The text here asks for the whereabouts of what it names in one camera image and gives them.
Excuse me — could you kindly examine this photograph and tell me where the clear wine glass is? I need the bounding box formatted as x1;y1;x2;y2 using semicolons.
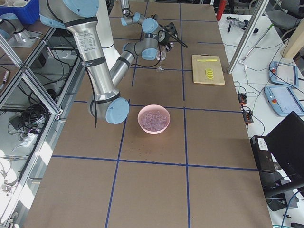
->
156;47;166;73

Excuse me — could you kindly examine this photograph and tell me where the black laptop computer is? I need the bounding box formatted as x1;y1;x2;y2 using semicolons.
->
250;111;304;198

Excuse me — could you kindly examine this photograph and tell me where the blue teach pendant near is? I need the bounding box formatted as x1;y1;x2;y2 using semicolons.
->
264;85;304;116

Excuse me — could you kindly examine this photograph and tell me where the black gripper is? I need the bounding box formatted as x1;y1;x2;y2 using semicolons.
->
158;30;173;51

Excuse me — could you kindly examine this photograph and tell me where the bamboo cutting board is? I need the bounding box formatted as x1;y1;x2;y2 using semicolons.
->
191;55;225;86

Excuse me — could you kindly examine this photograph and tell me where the yellow plastic knife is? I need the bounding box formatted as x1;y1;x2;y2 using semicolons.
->
197;58;217;62

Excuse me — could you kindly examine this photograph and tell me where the pink bowl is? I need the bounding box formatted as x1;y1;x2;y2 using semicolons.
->
137;104;171;134

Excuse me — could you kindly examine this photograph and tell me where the blue teach pendant far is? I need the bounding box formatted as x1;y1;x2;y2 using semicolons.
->
269;61;299;88

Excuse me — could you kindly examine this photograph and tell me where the pile of clear ice cubes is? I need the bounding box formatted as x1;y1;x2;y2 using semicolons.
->
140;110;169;132

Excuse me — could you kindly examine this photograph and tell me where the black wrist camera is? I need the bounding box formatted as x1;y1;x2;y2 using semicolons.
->
163;22;178;37

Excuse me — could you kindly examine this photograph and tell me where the aluminium frame post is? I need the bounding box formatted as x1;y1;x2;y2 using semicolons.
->
227;0;269;74

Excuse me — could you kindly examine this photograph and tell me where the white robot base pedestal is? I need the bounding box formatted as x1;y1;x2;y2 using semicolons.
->
96;0;119;60

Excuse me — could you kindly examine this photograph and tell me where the grey office chair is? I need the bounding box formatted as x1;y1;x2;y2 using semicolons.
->
267;0;304;38

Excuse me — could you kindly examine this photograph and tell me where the green handled reach grabber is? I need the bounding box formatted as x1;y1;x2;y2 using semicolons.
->
239;23;274;71

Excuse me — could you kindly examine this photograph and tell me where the blue teach pendant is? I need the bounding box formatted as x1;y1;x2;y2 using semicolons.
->
269;61;299;88
264;85;304;116

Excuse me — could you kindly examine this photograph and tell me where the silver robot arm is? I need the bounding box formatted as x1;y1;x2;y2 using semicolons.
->
39;0;170;124
120;0;145;26

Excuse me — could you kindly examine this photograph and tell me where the wooden rig support board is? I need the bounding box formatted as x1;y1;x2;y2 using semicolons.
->
282;19;304;59

